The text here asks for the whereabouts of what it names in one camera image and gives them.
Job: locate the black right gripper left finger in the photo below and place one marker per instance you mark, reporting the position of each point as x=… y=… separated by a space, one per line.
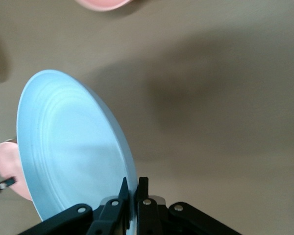
x=105 y=218

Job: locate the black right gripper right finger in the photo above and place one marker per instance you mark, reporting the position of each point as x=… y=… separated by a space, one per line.
x=147 y=215

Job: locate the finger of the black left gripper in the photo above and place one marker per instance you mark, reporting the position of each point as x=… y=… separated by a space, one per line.
x=0 y=187

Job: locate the pink plate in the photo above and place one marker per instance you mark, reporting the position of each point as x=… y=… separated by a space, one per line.
x=7 y=161

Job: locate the blue plate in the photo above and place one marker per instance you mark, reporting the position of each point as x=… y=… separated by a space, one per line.
x=76 y=147

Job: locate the brown table cover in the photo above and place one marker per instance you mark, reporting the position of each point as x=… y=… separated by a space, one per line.
x=210 y=73

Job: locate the pink bowl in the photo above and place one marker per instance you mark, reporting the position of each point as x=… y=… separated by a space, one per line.
x=103 y=4

